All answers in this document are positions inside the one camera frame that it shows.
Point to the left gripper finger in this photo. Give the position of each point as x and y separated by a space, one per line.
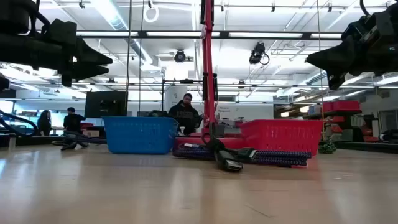
90 56
87 72

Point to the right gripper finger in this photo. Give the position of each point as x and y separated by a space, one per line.
339 59
337 81

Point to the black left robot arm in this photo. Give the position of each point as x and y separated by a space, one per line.
15 15

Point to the red storage bin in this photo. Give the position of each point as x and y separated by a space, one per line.
346 105

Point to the storage shelf rack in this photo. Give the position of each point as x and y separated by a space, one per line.
342 113

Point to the black monitor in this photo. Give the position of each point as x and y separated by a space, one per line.
105 104

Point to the person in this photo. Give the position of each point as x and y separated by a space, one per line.
185 115
74 121
45 123

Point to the red box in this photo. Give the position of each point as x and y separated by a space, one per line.
87 126

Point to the red plastic basket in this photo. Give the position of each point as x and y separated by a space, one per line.
283 137

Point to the blue plastic basket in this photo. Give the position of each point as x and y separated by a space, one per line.
140 137

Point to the black overhead crossbar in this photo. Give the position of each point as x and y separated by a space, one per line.
224 35

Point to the red desk lamp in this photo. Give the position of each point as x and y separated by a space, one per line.
208 93

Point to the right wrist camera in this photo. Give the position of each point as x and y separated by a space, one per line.
382 25

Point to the black ceiling camera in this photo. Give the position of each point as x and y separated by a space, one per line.
257 53
179 56

